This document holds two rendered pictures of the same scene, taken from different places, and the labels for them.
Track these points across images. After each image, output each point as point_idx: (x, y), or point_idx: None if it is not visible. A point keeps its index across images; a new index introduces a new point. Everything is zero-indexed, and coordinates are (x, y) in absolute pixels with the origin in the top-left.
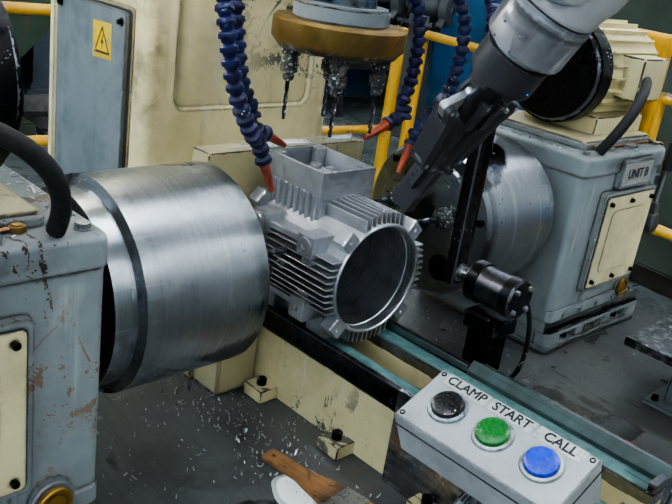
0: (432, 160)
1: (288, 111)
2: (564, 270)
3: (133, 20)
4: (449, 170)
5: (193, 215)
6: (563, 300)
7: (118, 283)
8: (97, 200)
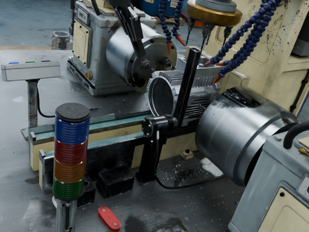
0: (125, 31)
1: (254, 64)
2: (243, 204)
3: None
4: (132, 40)
5: None
6: (242, 227)
7: (110, 38)
8: None
